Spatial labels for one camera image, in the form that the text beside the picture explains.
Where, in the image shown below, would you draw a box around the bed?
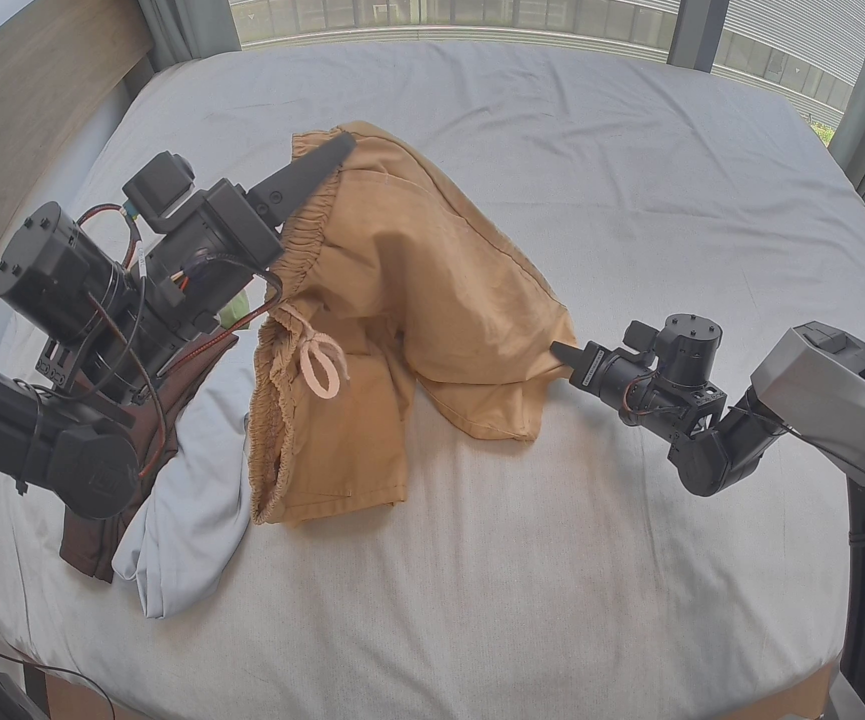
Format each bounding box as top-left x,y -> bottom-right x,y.
0,0 -> 865,720

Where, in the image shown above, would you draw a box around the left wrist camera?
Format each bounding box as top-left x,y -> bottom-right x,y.
123,150 -> 213,238

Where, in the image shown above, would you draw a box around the black cable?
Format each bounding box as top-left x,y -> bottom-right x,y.
0,642 -> 119,714

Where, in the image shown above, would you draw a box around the green garment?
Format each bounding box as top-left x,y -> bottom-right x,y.
218,289 -> 254,333

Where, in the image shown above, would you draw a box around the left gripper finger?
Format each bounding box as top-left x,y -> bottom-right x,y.
247,134 -> 356,232

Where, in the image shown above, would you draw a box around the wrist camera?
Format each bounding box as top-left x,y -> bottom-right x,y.
123,150 -> 213,238
623,318 -> 659,363

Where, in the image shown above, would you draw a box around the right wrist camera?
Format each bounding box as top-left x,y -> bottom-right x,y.
623,318 -> 659,363

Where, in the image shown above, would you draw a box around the tan shorts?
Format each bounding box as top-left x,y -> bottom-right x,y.
241,120 -> 580,531

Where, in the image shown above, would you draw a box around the window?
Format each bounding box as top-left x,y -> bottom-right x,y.
218,0 -> 865,114

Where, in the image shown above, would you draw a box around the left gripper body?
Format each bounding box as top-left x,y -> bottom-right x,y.
147,178 -> 285,318

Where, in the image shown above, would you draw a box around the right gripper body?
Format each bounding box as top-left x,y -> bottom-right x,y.
569,340 -> 660,420

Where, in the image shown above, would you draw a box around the pale grey garment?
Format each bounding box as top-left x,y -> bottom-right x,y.
113,357 -> 257,621

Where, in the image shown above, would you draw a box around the brown garment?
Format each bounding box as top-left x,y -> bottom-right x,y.
59,330 -> 240,585

